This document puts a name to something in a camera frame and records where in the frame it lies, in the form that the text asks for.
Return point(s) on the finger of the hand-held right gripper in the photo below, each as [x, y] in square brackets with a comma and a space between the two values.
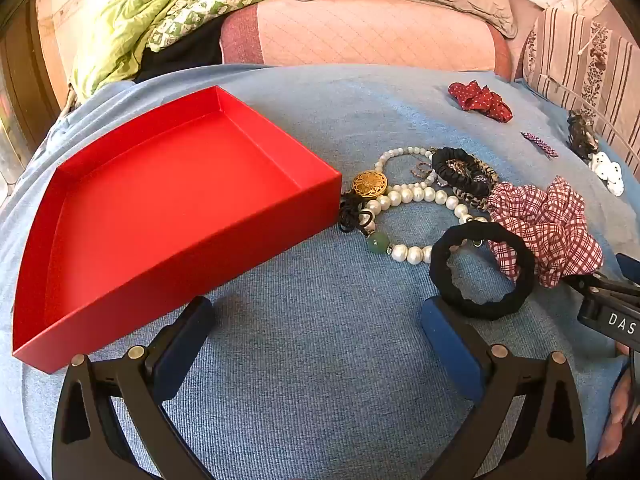
[629, 267]
[610, 287]

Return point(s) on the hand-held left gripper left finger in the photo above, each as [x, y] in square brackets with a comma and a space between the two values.
[182, 350]

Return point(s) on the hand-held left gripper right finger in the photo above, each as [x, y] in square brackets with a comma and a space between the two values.
[450, 345]

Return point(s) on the red plaid scrunchie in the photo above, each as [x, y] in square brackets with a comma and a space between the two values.
[550, 225]

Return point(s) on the red cardboard box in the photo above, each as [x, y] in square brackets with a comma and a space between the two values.
[175, 200]

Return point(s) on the leopard print scrunchie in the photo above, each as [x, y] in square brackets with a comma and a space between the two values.
[487, 172]

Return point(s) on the black satin scrunchie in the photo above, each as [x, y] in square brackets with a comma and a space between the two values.
[442, 165]

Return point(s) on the person's right hand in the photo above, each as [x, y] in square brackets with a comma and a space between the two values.
[622, 395]

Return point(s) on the white hair clip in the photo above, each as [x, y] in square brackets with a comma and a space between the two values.
[607, 172]

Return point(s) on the blue blanket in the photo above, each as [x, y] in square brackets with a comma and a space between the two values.
[320, 360]

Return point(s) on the dark hair claw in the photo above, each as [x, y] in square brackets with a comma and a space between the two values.
[580, 132]

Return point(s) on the purple hair clip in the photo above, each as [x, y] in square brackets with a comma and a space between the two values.
[539, 144]

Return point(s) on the striped floral pillow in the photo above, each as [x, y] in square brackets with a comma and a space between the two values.
[590, 60]

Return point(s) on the red polka dot scrunchie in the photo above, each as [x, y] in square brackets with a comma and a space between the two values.
[475, 96]

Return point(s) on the black cloth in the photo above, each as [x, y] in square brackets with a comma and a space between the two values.
[190, 55]

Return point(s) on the wooden door with stained glass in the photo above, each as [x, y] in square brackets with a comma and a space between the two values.
[25, 85]

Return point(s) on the pink quilted mattress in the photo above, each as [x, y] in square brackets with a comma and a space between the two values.
[360, 35]

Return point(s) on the green quilt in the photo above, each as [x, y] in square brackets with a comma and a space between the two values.
[150, 5]

